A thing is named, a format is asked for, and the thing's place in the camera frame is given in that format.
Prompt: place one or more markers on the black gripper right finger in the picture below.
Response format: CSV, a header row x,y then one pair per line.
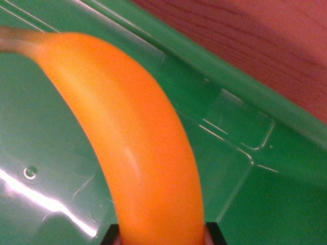
x,y
215,234

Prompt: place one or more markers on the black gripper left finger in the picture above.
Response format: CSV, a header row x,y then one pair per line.
x,y
111,236

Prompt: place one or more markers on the yellow plastic banana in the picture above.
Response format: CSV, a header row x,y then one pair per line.
x,y
132,122

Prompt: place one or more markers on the green plastic bin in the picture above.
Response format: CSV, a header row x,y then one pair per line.
x,y
38,127

